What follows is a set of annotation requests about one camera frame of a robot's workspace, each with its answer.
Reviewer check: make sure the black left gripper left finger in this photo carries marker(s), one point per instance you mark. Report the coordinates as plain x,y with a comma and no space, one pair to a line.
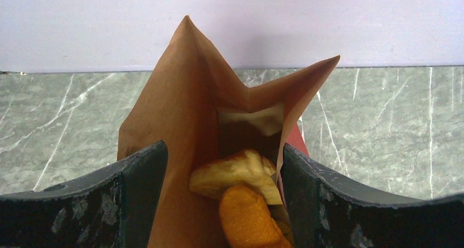
113,206

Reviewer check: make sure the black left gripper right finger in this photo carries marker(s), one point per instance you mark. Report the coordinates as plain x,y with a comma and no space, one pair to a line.
328,209

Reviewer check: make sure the red brown paper bag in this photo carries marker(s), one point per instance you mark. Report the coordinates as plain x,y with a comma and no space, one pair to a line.
199,107

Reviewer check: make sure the orange fake bread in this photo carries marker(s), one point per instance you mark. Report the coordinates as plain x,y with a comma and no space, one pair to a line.
246,220

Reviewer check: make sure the yellow fake bread slice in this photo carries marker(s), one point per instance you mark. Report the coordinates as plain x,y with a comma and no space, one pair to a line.
247,167

